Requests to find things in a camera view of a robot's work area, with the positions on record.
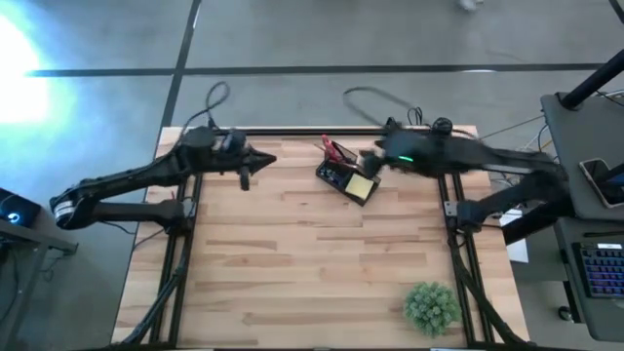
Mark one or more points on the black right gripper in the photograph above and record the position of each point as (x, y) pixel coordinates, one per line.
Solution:
(404, 151)

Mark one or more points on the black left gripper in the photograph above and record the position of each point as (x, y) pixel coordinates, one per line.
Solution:
(214, 151)

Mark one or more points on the yellow sticky note pad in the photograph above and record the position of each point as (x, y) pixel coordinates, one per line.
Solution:
(360, 187)

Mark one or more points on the black mesh desk organizer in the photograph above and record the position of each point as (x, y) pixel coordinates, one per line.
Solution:
(336, 178)

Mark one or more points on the purple eraser block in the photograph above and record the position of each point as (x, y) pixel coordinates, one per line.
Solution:
(333, 176)

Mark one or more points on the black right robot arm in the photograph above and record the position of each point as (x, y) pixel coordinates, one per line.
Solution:
(487, 156)

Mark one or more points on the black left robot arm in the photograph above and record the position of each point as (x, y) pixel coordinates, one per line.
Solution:
(122, 183)

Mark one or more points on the green artificial plant ball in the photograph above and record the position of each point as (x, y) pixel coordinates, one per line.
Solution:
(432, 309)

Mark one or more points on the white box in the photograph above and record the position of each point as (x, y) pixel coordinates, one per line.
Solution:
(517, 244)

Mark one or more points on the dark grey side desk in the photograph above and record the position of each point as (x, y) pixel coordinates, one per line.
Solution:
(575, 136)

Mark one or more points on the smartphone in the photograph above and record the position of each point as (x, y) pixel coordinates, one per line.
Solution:
(602, 180)

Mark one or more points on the black slanted pole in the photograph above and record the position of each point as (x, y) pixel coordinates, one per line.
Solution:
(590, 83)

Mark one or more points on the grey metal stand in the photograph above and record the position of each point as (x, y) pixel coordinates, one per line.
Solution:
(29, 239)

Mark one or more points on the black device blue light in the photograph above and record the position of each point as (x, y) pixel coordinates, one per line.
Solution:
(19, 207)

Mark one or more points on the black caster wheel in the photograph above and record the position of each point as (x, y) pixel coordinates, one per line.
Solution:
(565, 313)

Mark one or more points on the backlit black keyboard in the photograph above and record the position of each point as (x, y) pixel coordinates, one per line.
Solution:
(604, 270)

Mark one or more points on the grey keyboard desk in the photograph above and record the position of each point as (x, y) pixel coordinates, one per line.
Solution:
(599, 317)

